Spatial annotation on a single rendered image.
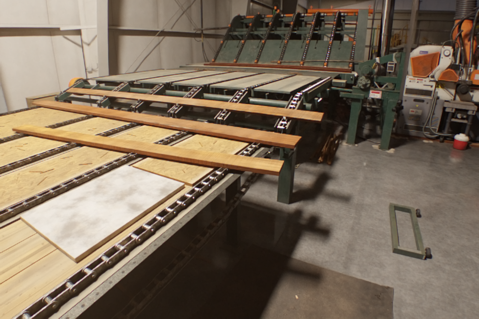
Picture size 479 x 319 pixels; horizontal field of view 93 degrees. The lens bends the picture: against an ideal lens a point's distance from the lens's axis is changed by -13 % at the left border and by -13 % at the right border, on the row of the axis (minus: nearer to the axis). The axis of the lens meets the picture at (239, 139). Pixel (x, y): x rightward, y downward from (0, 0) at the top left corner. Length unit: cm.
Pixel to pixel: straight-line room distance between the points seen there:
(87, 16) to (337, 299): 751
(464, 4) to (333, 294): 539
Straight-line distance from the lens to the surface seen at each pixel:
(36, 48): 733
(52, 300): 94
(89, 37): 769
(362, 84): 425
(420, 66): 533
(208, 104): 273
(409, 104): 539
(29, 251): 122
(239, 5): 1337
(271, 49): 741
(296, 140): 183
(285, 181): 258
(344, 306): 192
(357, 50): 679
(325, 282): 201
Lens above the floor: 149
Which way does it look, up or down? 20 degrees down
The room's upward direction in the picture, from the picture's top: straight up
